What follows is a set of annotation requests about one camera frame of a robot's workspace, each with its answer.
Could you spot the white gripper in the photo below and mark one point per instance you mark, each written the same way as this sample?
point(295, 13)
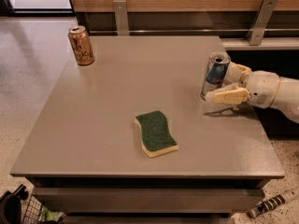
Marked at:
point(261, 88)

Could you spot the grey table drawer front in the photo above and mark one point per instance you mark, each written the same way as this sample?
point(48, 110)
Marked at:
point(112, 200)

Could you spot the metal bracket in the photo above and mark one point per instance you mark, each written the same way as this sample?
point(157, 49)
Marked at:
point(263, 16)
point(121, 17)

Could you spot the metal rail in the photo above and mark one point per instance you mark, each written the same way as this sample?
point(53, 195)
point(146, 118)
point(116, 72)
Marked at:
point(223, 33)

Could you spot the blue silver redbull can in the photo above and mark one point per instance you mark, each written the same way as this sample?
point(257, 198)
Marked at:
point(216, 69)

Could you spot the black white tube on floor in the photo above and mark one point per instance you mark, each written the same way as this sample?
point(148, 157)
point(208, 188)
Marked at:
point(273, 203)

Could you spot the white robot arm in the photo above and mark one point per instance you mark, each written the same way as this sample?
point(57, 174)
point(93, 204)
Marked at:
point(286, 99)

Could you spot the orange soda can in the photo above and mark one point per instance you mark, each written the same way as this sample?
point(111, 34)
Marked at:
point(81, 45)

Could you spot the right metal bracket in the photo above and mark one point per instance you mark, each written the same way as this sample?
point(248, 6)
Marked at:
point(263, 16)

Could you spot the black wire basket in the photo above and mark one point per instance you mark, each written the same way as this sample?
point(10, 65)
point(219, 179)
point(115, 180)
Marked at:
point(32, 211)

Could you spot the left metal bracket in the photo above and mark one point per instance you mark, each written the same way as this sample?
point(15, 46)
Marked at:
point(121, 17)

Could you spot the green yellow sponge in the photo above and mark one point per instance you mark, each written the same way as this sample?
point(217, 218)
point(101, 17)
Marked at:
point(156, 139)

